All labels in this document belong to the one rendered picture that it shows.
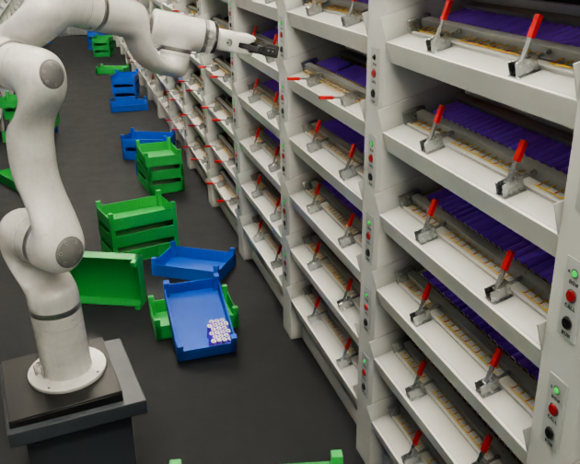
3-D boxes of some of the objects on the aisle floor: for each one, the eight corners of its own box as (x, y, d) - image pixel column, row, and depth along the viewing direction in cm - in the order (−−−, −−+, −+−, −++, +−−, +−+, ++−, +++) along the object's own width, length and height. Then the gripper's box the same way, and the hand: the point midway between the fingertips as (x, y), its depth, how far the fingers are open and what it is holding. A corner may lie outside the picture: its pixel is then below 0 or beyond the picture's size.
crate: (236, 352, 244) (237, 337, 238) (177, 362, 238) (177, 347, 233) (217, 286, 264) (218, 272, 258) (163, 295, 258) (162, 280, 253)
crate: (152, 275, 300) (150, 258, 296) (173, 256, 317) (171, 239, 314) (218, 284, 291) (217, 266, 288) (236, 263, 309) (235, 247, 306)
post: (243, 260, 313) (225, -197, 246) (238, 251, 321) (219, -193, 254) (287, 254, 318) (280, -195, 251) (281, 246, 326) (272, -191, 259)
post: (369, 470, 189) (400, -336, 122) (355, 447, 197) (377, -319, 130) (436, 455, 194) (502, -326, 127) (421, 434, 202) (474, -309, 136)
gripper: (200, 48, 191) (263, 61, 198) (214, 56, 177) (282, 70, 184) (205, 19, 189) (269, 33, 196) (219, 26, 175) (288, 40, 182)
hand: (268, 50), depth 189 cm, fingers open, 3 cm apart
